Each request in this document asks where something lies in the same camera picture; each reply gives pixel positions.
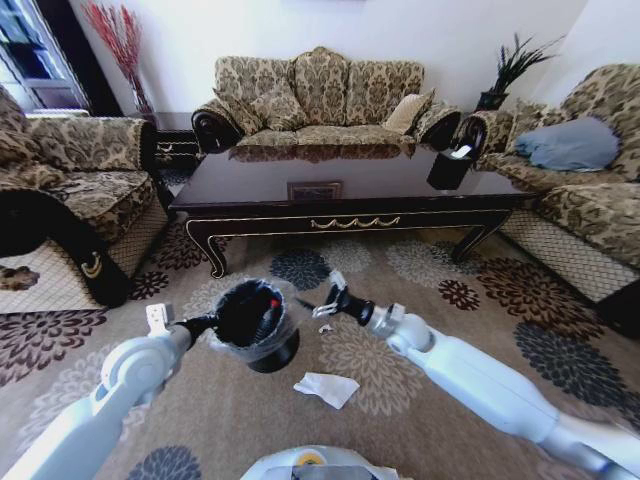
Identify floral three-seat sofa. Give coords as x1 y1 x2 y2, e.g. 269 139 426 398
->
190 46 462 154

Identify window with dark frame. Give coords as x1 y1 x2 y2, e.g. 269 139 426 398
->
0 0 96 112

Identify floral armchair with blue cushion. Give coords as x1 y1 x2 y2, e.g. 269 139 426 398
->
457 62 640 326

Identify dark wooden side table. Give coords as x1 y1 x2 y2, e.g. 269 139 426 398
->
147 113 202 186

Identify beige throw pillow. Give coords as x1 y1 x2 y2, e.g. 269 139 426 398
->
382 88 437 136

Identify green potted plant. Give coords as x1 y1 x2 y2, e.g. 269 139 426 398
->
474 32 566 113

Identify floral armchair with dark armrest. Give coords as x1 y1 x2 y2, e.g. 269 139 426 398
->
0 83 174 315

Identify black trash bin with liner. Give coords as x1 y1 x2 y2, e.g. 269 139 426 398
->
206 278 302 375

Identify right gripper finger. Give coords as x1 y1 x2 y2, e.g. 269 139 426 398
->
294 297 338 320
327 270 349 304

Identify floral patterned rug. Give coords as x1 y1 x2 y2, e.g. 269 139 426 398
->
0 219 640 480

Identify white robot front shell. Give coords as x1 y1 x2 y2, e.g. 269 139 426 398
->
239 441 402 480

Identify black cylinder container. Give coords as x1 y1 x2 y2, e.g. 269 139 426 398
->
426 143 479 192

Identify crumpled white paper trash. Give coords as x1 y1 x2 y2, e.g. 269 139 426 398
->
292 371 362 411

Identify dark wooden coffee table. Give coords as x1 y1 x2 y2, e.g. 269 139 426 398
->
168 142 537 279

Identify red dried branches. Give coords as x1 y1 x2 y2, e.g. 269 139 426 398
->
82 0 157 120

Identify floral throw pillow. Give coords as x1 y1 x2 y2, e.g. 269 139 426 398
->
248 78 308 133

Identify blue grey cushion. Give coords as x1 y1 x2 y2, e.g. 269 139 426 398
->
513 116 622 174

